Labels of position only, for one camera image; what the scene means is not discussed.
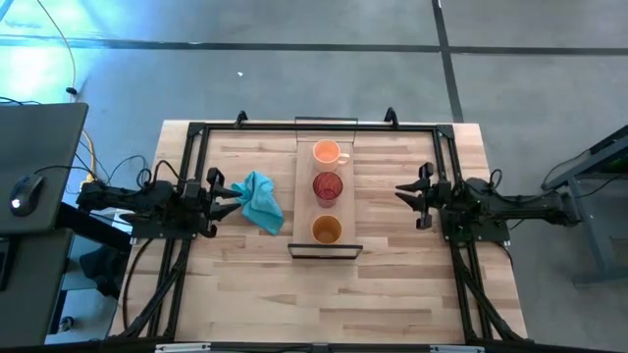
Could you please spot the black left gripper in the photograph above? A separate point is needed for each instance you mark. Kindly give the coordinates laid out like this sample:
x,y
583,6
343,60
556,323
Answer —
x,y
198,206

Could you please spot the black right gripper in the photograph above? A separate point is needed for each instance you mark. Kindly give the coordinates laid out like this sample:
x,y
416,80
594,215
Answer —
x,y
436,198

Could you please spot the red translucent plastic tumbler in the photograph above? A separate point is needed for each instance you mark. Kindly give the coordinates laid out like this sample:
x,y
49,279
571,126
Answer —
x,y
328,188

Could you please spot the amber plastic cup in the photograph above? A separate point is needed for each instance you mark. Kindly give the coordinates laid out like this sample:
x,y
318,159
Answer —
x,y
327,229

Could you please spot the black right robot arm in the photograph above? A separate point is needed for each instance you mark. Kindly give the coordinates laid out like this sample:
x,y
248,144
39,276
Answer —
x,y
530,203

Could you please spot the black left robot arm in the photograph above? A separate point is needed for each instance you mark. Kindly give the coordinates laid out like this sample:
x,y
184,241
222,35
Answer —
x,y
137,198

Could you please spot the wooden shelf with black frames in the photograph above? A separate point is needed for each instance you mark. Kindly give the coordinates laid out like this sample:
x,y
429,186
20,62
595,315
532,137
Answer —
x,y
303,206

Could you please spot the teal cloth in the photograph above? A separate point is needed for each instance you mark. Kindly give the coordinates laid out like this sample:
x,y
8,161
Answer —
x,y
260,201

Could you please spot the white flat box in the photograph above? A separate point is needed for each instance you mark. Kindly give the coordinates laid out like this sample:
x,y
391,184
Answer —
x,y
120,218

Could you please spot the yellow power plug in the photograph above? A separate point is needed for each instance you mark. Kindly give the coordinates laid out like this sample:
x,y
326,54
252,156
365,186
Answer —
x,y
89,184

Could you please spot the dark grey desk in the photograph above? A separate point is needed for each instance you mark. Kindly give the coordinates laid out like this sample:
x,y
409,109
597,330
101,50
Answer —
x,y
39,147

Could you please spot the black computer mouse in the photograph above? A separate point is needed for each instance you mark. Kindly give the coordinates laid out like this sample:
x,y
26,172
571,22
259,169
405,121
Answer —
x,y
24,196

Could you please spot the black caster wheel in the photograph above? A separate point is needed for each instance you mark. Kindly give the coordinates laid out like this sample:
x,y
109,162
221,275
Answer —
x,y
66,323

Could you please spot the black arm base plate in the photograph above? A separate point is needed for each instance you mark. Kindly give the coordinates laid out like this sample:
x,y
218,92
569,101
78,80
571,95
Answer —
x,y
490,236
157,233

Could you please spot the black clamp bracket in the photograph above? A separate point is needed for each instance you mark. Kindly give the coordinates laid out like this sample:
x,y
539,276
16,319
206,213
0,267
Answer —
x,y
240,118
391,116

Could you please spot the silver metal bracket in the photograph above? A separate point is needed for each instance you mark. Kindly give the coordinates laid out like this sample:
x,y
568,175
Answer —
x,y
456,349
184,348

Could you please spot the grey metal table frame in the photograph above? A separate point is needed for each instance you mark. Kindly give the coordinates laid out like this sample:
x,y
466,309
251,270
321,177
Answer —
x,y
584,196

